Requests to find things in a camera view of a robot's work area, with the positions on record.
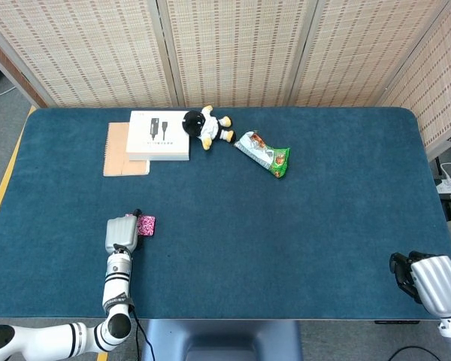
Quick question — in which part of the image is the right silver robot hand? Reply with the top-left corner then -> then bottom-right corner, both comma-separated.
389,250 -> 451,319

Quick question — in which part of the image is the pink patterned block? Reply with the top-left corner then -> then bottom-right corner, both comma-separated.
126,214 -> 157,238

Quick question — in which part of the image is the white side table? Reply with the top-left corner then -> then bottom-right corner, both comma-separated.
425,129 -> 451,162

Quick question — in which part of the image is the woven folding screen panel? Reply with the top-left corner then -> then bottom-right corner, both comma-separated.
377,0 -> 451,159
0,0 -> 181,109
0,29 -> 48,109
288,0 -> 451,108
156,0 -> 319,108

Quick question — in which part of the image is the green silver snack bag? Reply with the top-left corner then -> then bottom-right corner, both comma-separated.
234,130 -> 291,179

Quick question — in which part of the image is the black white plush toy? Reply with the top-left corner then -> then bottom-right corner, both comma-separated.
182,105 -> 237,151

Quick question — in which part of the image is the kraft spiral notebook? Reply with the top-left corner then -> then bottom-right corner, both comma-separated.
102,122 -> 151,177

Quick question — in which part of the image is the black floor cable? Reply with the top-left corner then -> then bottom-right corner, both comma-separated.
387,344 -> 441,361

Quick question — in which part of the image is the blue grey table pedestal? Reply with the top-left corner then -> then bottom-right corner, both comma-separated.
141,319 -> 304,361

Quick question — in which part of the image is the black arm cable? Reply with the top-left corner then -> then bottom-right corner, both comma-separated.
114,244 -> 152,361

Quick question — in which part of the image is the white cable product box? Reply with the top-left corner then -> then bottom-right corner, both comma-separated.
126,110 -> 191,162

